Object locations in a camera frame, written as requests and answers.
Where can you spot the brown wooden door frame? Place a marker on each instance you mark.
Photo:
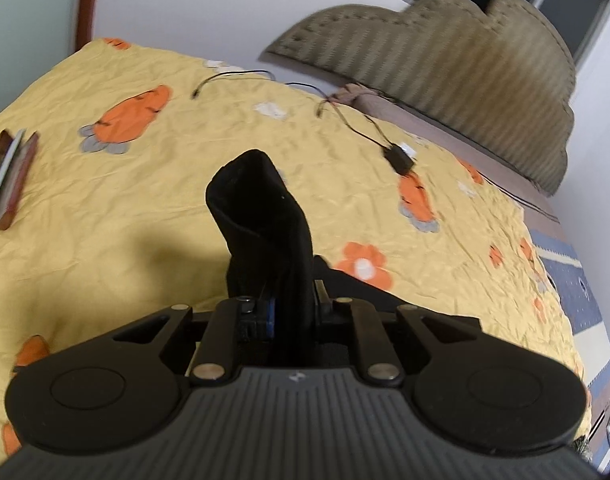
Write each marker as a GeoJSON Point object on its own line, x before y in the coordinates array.
{"type": "Point", "coordinates": [84, 23]}

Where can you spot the brown mattress edge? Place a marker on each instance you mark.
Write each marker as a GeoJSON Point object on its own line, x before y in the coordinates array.
{"type": "Point", "coordinates": [538, 213]}

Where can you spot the black pants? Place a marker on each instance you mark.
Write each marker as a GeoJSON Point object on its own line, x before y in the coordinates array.
{"type": "Point", "coordinates": [272, 257]}

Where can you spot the blue patterned pillow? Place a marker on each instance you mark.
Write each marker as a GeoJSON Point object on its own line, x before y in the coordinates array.
{"type": "Point", "coordinates": [582, 309]}

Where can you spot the yellow carrot print bedsheet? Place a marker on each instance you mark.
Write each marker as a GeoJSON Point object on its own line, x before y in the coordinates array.
{"type": "Point", "coordinates": [113, 223]}

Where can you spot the white charger plug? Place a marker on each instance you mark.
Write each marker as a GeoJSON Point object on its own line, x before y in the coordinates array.
{"type": "Point", "coordinates": [411, 152]}

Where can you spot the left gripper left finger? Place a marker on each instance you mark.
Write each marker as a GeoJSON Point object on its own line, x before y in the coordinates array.
{"type": "Point", "coordinates": [256, 317]}

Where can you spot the brown wallet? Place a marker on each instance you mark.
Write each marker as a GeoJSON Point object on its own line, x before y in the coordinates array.
{"type": "Point", "coordinates": [17, 154]}

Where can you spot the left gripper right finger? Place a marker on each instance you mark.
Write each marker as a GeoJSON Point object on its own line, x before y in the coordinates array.
{"type": "Point", "coordinates": [323, 301]}

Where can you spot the black power adapter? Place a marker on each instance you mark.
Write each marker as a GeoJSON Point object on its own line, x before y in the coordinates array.
{"type": "Point", "coordinates": [398, 159]}

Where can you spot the olive padded headboard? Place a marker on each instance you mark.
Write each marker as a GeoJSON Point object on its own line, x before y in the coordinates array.
{"type": "Point", "coordinates": [502, 76]}

